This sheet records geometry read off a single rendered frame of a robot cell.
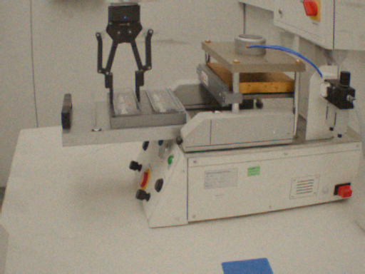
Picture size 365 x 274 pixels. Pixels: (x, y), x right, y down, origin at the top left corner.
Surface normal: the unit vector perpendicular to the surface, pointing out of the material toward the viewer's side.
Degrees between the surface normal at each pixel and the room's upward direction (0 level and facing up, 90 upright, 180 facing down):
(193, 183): 90
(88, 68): 90
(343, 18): 90
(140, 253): 0
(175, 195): 90
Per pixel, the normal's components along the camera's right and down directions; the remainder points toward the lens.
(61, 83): 0.22, 0.36
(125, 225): 0.00, -0.93
